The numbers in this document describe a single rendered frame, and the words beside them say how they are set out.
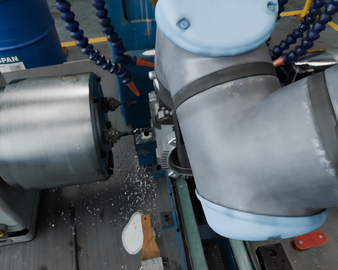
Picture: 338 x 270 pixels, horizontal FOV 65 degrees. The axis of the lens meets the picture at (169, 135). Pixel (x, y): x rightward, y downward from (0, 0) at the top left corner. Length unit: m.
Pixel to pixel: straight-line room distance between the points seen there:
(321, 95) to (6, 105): 0.51
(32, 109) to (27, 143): 0.06
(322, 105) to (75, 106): 0.44
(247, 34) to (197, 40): 0.03
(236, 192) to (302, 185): 0.04
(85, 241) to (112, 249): 0.08
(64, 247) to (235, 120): 0.65
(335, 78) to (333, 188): 0.06
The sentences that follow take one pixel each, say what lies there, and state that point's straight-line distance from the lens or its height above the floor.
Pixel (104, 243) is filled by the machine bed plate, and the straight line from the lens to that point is 0.75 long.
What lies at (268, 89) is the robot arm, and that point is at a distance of 0.21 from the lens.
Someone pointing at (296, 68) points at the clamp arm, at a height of 1.25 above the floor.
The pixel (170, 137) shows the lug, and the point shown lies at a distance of 0.54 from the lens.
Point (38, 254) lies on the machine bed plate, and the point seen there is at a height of 0.80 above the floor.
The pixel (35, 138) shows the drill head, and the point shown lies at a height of 1.12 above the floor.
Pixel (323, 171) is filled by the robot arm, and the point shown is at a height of 1.37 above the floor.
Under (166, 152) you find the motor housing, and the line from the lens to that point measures 0.57.
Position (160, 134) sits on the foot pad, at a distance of 0.57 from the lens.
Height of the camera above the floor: 1.50
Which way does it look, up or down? 49 degrees down
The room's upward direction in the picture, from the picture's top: straight up
